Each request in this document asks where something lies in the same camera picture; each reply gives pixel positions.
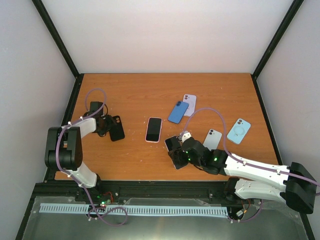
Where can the black phone case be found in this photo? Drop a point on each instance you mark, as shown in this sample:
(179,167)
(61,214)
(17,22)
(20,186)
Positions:
(117,133)

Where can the light blue cable duct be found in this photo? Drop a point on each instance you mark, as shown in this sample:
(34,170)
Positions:
(136,210)

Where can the light blue phone case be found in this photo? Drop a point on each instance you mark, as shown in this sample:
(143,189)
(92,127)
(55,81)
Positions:
(238,131)

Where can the right black frame post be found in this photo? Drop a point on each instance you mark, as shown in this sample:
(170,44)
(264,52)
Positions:
(283,26)

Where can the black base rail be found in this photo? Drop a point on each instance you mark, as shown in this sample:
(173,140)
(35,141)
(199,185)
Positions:
(211,192)

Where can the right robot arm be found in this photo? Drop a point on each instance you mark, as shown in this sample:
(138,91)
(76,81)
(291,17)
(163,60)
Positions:
(248,179)

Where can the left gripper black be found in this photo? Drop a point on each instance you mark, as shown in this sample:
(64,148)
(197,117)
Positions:
(111,122)

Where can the lavender phone case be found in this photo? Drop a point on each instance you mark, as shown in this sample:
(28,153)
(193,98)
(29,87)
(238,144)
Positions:
(191,100)

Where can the pink phone case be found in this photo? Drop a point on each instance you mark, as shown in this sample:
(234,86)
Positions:
(153,130)

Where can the left black frame post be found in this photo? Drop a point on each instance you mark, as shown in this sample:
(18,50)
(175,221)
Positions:
(41,9)

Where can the pale blue phone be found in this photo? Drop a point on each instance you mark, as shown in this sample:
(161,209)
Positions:
(212,139)

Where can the black frame post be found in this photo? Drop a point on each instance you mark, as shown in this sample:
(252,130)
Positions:
(41,9)
(283,26)

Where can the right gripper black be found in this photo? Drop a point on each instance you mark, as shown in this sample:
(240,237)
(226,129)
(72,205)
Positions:
(178,157)

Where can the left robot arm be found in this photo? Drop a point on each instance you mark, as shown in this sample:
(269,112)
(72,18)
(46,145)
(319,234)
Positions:
(64,151)

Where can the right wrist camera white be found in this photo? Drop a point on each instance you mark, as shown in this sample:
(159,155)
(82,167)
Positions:
(184,136)

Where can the white phone black screen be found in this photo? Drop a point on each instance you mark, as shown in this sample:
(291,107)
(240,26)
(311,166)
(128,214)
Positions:
(172,140)

